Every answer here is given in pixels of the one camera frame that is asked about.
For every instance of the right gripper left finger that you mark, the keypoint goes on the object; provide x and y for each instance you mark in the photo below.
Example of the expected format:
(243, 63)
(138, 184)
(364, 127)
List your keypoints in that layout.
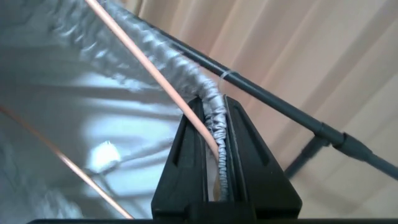
(180, 193)

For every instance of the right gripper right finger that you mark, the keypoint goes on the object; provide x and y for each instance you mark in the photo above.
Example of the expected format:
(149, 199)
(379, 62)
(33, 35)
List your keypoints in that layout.
(264, 193)

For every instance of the pink clothes hanger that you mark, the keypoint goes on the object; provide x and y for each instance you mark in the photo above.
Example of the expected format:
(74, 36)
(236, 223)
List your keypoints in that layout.
(140, 54)

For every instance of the pale grey shorts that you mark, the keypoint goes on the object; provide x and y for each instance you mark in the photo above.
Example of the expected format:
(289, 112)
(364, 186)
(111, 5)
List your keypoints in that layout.
(62, 77)

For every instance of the black clothes rack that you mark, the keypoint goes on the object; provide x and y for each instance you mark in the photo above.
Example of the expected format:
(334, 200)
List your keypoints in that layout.
(280, 104)

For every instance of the beige curtain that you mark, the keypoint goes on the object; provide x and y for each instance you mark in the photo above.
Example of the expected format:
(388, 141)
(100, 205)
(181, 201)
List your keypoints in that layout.
(311, 46)

